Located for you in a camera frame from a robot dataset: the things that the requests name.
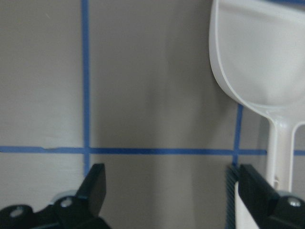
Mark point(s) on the white hand brush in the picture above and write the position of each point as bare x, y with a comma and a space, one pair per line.
237, 216

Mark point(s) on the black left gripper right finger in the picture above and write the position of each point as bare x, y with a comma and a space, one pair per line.
269, 208

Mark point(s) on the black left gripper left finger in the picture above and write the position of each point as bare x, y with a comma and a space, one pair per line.
78, 211

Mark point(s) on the white plastic dustpan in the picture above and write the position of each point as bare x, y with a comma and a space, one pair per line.
257, 55

